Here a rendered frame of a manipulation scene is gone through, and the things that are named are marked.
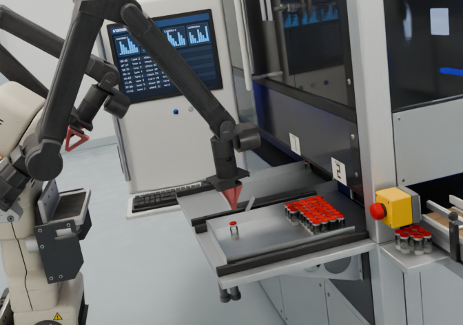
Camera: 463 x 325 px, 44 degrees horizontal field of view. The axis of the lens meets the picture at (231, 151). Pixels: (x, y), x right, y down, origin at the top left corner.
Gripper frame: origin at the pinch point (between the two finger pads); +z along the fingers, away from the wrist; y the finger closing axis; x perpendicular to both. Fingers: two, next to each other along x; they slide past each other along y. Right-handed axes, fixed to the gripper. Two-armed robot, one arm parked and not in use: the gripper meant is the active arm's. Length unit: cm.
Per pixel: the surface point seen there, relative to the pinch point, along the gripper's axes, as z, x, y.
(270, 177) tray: 11, 36, 34
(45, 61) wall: -6, 537, 57
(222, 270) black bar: 8.1, -15.2, -12.9
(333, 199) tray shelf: 10.7, 3.1, 35.4
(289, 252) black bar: 8.0, -19.5, 3.6
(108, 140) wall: 98, 522, 102
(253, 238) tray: 9.7, -3.0, 3.1
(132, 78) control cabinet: -28, 82, 6
